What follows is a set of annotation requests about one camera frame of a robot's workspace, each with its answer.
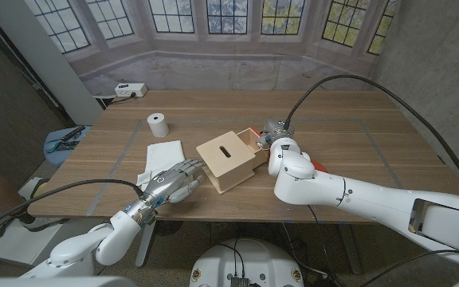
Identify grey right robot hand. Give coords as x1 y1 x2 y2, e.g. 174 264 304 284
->
256 118 296 151

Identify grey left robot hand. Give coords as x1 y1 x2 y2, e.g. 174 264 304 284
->
143 158 206 205

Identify wooden drawer with red front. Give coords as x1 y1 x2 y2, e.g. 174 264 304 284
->
237 126 271 170

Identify wooden box with slot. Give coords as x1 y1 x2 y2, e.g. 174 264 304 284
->
195 131 257 195

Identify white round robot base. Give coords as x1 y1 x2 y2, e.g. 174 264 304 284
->
189 238 305 287

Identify white folded paper towel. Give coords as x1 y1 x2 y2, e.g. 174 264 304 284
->
135 140 186 192

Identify red bowl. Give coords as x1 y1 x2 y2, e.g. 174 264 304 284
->
311 159 329 174

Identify white tissue roll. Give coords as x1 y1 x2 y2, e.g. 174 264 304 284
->
147 112 171 139

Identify black hand tool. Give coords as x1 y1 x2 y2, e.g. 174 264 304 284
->
59 125 87 144

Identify grey table leg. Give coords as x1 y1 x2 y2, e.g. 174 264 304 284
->
336 222 364 275
135 219 158 268

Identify printed window backdrop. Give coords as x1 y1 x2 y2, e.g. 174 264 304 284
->
22 0 402 97

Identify white power strip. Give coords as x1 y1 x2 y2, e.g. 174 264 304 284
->
114 82 148 99

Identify blue round stool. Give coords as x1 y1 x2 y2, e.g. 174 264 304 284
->
43 125 93 168

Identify grey white sneaker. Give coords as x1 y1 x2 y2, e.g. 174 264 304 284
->
18 213 70 233

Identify white floor board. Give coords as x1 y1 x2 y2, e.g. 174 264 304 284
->
0 222 79 265

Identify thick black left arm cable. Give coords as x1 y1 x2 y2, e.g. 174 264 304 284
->
0 179 145 236

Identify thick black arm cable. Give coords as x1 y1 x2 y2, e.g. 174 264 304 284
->
284 74 459 199
0 179 145 236

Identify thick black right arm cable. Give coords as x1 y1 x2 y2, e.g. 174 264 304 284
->
284 74 459 199

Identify black power strip cable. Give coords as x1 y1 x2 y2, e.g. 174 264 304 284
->
93 92 138 108

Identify blue handled pliers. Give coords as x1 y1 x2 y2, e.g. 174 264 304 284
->
45 139 81 154

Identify white wall panel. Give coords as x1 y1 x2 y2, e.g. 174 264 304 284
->
0 0 105 127

